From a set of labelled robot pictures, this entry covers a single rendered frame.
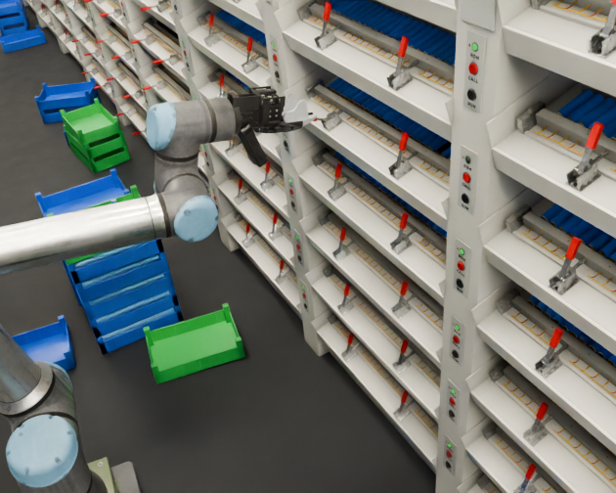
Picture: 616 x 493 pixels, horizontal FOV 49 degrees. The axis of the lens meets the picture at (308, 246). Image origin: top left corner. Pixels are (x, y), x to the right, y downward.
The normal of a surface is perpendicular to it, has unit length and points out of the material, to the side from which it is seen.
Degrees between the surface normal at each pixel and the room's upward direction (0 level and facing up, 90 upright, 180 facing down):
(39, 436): 8
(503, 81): 90
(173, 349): 0
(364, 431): 0
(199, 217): 93
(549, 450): 18
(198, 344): 0
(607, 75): 108
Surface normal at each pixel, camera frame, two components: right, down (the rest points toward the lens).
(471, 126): -0.86, 0.37
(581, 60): -0.79, 0.59
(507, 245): -0.35, -0.64
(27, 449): 0.00, -0.72
